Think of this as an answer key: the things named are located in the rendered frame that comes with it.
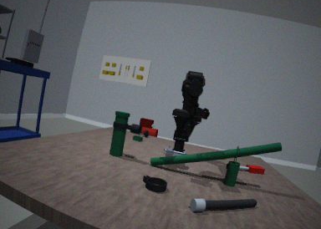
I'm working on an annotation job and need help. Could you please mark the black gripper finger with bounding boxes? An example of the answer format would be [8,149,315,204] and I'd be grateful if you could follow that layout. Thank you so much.
[174,116,189,136]
[186,121,200,137]

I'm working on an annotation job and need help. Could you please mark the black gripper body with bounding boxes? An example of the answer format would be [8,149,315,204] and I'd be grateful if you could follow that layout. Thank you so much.
[172,99,201,123]

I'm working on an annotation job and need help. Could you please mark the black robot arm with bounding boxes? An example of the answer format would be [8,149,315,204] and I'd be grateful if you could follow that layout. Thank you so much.
[172,71,210,152]

